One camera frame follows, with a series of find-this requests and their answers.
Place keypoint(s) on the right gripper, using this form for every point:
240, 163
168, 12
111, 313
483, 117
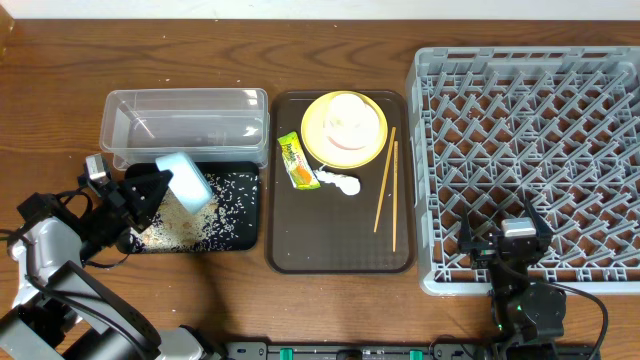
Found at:
486, 253

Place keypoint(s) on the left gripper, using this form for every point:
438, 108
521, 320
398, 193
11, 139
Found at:
108, 201

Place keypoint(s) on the light blue bowl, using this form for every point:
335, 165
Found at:
188, 183

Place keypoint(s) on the green snack wrapper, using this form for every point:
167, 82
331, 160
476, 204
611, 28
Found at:
295, 162

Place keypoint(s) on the white tissue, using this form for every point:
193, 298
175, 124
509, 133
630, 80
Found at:
349, 185

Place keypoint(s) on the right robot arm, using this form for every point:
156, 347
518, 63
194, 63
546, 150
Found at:
528, 312

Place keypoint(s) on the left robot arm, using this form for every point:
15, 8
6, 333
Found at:
60, 310

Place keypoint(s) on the black waste tray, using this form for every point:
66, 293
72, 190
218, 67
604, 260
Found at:
240, 225

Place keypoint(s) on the grey dishwasher rack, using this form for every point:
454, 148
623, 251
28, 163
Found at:
495, 128

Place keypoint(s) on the spilled rice pile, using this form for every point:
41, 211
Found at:
190, 230

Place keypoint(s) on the clear plastic bin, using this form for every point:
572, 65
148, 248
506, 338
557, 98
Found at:
208, 124

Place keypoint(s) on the left wooden chopstick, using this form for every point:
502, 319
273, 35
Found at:
384, 178

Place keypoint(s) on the brown serving tray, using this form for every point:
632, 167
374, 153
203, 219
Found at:
324, 231

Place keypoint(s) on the pink bowl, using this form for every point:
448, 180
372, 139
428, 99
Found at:
358, 138

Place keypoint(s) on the yellow plate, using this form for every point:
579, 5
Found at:
319, 146

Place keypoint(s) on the white cup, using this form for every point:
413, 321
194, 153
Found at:
344, 111

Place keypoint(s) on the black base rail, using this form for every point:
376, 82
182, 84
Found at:
434, 351

